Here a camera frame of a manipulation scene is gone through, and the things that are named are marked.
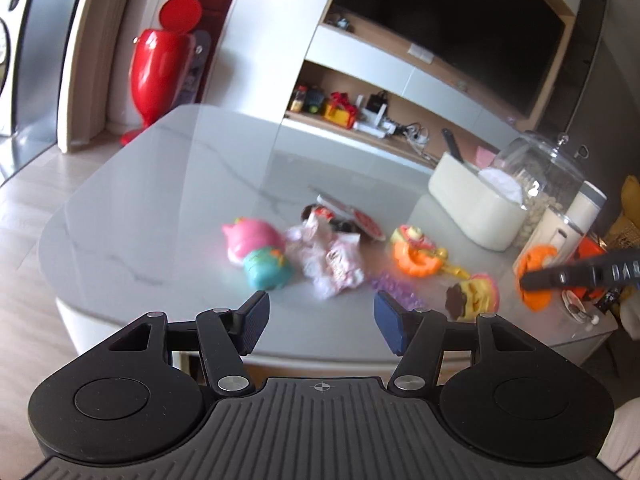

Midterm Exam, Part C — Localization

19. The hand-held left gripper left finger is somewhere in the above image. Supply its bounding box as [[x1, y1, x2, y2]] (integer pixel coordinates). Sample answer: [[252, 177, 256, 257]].
[[107, 290, 272, 397]]

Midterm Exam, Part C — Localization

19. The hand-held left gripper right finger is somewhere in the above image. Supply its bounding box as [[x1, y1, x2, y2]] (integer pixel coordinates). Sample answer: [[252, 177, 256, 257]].
[[374, 291, 532, 397]]

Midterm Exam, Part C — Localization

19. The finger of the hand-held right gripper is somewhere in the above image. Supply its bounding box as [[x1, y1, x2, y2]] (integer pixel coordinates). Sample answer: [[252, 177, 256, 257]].
[[520, 260, 601, 292]]

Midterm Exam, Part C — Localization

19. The purple bead bracelet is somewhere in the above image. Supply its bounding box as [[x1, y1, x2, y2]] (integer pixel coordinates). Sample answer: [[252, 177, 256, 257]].
[[372, 270, 426, 311]]

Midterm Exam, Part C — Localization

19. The small orange pumpkin toy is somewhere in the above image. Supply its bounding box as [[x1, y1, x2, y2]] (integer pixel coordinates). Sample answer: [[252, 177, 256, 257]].
[[515, 245, 559, 314]]

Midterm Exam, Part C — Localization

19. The orange plastic toy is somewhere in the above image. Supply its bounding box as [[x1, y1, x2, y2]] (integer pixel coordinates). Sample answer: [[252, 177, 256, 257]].
[[392, 244, 447, 279]]

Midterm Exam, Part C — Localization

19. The pink cat squishy toy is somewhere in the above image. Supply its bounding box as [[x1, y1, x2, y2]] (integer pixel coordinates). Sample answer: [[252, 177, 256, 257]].
[[222, 217, 296, 291]]

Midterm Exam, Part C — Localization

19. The gold bell keychain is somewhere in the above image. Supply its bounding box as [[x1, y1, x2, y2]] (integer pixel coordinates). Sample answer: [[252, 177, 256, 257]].
[[439, 247, 472, 281]]

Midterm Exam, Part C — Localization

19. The pink white candy bag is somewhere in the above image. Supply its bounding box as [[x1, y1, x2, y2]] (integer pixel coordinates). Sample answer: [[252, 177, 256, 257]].
[[285, 210, 366, 301]]

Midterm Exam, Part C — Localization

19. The yellow cake toy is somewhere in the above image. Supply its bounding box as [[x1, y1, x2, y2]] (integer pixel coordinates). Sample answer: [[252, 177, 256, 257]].
[[445, 272, 501, 324]]

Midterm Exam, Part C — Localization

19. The yellow pink toy camera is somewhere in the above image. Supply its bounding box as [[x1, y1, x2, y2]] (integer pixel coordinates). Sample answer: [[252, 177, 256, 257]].
[[391, 225, 437, 257]]

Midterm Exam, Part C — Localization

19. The small doll figure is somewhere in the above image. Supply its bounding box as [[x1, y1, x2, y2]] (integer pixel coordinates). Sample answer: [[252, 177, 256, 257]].
[[300, 202, 336, 224]]

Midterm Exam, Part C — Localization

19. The orange pumpkin bucket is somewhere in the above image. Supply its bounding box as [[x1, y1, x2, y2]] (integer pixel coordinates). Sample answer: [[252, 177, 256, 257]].
[[574, 237, 622, 302]]

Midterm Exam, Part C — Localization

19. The cream ribbed kettle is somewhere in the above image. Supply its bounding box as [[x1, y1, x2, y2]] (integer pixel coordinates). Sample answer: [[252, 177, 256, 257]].
[[520, 205, 586, 272]]

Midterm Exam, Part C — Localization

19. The white tumbler grey lid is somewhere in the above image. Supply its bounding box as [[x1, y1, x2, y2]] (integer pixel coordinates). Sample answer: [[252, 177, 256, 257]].
[[565, 180, 609, 242]]

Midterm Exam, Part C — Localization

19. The yellow chair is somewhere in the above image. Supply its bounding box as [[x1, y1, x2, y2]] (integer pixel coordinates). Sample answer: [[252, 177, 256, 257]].
[[607, 175, 640, 256]]

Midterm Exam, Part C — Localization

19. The glass dome jar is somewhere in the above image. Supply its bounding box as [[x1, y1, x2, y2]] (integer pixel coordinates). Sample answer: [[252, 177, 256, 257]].
[[494, 130, 586, 247]]

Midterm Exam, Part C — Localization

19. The white coffee table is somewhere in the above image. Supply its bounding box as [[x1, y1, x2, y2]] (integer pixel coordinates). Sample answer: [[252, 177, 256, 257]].
[[37, 104, 621, 376]]

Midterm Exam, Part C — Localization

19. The white cloth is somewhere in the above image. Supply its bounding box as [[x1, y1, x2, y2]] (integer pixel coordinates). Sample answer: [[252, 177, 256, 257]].
[[596, 397, 640, 480]]

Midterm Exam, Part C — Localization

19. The small black box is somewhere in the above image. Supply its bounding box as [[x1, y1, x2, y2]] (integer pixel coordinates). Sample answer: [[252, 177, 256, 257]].
[[362, 91, 391, 126]]

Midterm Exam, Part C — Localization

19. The yellow red shelf toy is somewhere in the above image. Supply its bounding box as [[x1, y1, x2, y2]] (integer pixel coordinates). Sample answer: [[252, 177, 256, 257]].
[[322, 91, 359, 129]]

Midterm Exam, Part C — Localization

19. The grey cartoon printed board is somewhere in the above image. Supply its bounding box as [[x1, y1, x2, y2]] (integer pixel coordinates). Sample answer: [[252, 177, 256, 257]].
[[181, 30, 212, 107]]

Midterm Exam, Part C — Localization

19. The red flower-shaped trash can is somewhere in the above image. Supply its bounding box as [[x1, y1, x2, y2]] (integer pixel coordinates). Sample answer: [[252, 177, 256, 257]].
[[120, 0, 204, 146]]

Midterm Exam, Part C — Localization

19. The white wooden television cabinet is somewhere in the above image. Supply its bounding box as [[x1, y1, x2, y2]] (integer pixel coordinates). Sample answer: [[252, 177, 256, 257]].
[[285, 0, 576, 171]]

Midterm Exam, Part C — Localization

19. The black television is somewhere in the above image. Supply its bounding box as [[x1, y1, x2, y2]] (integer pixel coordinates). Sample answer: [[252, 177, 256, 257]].
[[334, 0, 568, 117]]

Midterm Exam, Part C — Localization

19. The grey door panel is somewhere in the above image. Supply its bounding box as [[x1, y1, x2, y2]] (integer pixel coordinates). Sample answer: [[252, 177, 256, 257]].
[[12, 0, 93, 166]]

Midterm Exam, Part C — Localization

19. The white washing machine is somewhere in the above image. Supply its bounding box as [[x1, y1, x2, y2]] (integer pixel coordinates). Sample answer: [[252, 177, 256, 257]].
[[0, 0, 41, 137]]

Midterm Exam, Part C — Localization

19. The black handled knife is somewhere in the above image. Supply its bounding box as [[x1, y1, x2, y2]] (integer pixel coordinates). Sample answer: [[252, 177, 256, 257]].
[[441, 128, 466, 164]]

